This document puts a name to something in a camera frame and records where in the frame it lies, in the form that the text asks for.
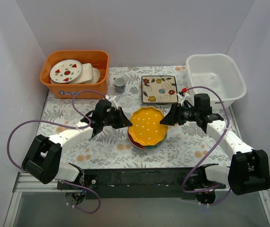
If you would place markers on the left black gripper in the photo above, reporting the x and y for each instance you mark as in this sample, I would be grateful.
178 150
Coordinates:
119 117

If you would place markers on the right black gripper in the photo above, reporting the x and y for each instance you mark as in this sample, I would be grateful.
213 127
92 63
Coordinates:
175 114

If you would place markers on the yellow dotted scalloped plate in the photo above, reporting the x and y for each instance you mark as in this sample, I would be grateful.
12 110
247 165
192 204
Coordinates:
146 129

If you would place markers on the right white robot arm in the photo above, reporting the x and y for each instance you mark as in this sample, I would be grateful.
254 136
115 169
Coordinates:
249 168

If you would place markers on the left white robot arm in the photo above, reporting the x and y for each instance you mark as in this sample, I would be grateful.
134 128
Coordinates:
43 159

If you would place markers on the white plastic bin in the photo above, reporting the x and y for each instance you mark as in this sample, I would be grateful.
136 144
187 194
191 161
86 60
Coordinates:
219 73

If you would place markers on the orange plastic bin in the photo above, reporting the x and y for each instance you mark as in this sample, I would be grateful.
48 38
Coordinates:
97 58

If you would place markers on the dark plate under square plate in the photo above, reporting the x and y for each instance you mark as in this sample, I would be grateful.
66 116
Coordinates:
162 104

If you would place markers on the large red teal plate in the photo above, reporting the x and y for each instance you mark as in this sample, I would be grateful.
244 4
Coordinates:
148 147

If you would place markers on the floral patterned table mat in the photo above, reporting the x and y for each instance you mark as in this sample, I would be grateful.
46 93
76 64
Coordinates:
184 147

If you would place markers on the square floral plate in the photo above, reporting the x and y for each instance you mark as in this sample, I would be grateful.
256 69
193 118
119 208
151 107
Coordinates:
160 90

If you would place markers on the small grey white cup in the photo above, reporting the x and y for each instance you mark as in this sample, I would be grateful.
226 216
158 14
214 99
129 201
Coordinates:
120 84

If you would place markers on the small cream plate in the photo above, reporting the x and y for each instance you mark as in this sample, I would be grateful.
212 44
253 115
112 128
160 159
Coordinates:
96 76

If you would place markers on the cream rectangular plate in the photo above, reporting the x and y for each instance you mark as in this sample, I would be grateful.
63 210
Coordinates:
86 74

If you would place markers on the round watermelon pattern plate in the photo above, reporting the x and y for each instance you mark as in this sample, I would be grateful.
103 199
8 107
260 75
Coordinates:
65 72

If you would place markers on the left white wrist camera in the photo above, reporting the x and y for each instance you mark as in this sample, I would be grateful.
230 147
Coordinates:
113 100

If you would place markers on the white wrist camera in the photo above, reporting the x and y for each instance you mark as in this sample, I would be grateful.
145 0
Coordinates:
113 100
183 96

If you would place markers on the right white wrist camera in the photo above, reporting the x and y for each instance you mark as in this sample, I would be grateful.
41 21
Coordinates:
183 96

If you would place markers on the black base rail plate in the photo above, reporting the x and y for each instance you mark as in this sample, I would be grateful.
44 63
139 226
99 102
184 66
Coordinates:
137 182

